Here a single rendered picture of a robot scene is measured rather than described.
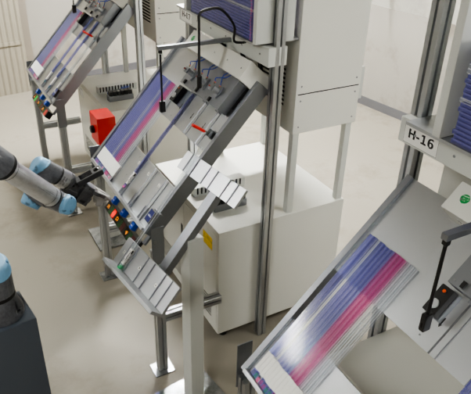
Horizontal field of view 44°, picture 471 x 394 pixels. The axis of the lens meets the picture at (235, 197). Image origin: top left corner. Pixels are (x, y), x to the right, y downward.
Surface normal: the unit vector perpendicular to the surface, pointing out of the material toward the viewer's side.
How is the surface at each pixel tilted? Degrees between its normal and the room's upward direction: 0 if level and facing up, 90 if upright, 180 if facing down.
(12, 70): 90
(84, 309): 0
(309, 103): 90
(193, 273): 90
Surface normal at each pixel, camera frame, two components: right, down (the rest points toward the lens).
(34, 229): 0.03, -0.86
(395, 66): -0.80, 0.29
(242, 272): 0.48, 0.46
